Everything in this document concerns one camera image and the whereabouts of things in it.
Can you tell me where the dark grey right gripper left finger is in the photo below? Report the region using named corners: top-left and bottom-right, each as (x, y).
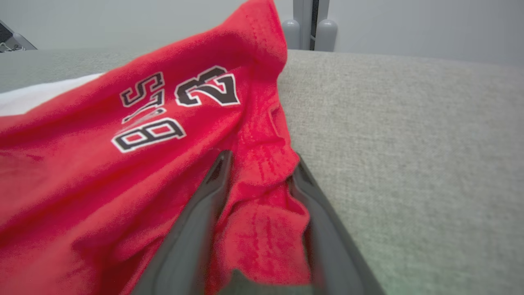
top-left (130, 150), bottom-right (234, 295)

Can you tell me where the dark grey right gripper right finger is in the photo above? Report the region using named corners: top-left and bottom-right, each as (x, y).
top-left (290, 154), bottom-right (386, 295)

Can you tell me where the red number 23 jersey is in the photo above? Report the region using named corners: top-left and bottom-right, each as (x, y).
top-left (0, 0), bottom-right (312, 295)

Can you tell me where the grey metal upright post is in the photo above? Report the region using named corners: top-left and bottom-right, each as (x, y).
top-left (281, 0), bottom-right (339, 52)

